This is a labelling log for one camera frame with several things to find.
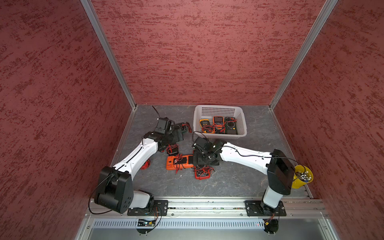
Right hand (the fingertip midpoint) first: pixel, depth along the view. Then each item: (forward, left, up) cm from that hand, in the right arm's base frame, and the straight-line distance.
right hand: (202, 164), depth 82 cm
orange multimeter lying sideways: (+2, +13, -1) cm, 13 cm away
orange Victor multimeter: (+30, -13, -2) cm, 33 cm away
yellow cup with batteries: (-10, -47, +10) cm, 49 cm away
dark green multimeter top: (+31, +11, -5) cm, 33 cm away
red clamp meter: (+2, +33, -3) cm, 33 cm away
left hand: (+14, +15, +6) cm, 21 cm away
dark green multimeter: (+28, -22, -4) cm, 36 cm away
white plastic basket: (+42, -6, -1) cm, 42 cm away
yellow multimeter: (+29, -4, -3) cm, 29 cm away
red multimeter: (-3, 0, -3) cm, 5 cm away
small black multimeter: (+11, +18, -2) cm, 22 cm away
